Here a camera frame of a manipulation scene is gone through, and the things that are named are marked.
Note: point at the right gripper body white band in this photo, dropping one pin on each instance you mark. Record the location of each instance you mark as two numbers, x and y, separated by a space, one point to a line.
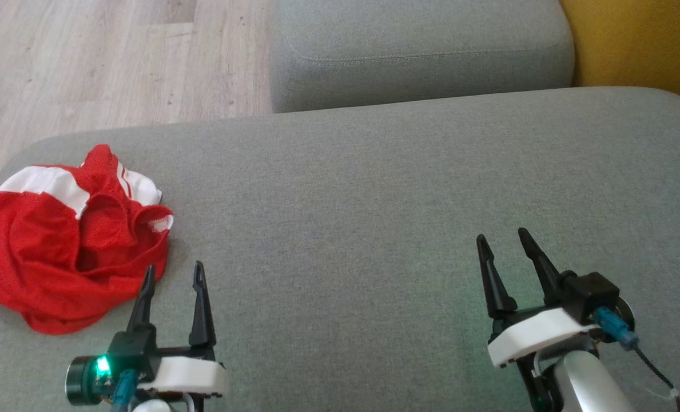
537 335

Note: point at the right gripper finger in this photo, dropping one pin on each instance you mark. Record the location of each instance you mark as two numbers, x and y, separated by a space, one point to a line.
548 280
497 292

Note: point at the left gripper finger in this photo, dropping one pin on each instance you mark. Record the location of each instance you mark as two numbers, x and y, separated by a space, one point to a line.
202 320
144 309

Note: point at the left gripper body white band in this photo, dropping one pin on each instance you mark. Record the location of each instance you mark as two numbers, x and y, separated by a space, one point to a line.
191 375

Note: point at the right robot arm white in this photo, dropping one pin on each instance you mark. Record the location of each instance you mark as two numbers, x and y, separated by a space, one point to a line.
591 383

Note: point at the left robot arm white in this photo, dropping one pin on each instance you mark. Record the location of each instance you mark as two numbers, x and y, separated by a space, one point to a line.
152 407

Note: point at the large grey sofa seat cushion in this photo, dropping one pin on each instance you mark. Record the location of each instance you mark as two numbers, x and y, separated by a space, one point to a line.
345 229

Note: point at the yellow fabric armchair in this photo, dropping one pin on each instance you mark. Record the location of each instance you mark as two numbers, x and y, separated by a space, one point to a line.
643 40

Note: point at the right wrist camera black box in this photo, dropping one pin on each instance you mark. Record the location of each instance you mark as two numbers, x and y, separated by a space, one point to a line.
594 292

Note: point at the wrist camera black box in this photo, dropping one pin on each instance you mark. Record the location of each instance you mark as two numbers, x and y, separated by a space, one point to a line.
88 380
594 292

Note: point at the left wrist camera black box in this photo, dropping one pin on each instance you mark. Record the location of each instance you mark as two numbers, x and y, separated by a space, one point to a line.
88 380

